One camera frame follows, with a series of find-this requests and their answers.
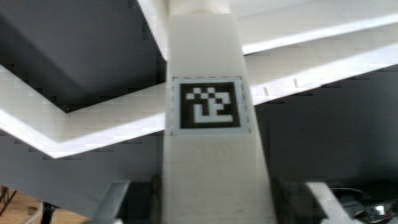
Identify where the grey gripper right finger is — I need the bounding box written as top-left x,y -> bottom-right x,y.
274,179 -> 363,224

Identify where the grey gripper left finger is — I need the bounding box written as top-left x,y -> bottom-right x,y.
85,179 -> 162,224

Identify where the white desk leg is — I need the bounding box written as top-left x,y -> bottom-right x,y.
162,0 -> 277,224

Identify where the white desk tabletop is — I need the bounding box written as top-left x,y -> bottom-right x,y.
137,0 -> 398,57

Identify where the white front rail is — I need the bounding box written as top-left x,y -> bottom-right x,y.
0,42 -> 398,158

